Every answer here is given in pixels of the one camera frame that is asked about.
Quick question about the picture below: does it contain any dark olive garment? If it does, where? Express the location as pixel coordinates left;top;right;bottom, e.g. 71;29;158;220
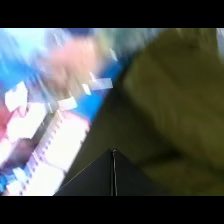
60;28;224;197

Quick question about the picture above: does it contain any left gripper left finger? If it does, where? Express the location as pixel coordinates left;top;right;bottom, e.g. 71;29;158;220
54;148;116;197

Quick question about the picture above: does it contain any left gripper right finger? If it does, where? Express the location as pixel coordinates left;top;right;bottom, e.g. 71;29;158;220
114;148;168;197

